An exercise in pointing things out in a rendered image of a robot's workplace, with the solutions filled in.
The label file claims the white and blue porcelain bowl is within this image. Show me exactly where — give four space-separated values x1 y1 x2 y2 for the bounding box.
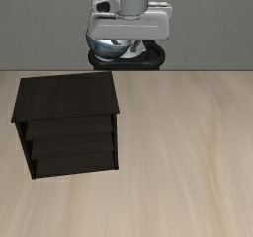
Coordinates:
85 29 134 63

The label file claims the dark wooden slatted rack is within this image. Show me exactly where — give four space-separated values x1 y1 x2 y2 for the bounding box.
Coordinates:
10 70 121 180

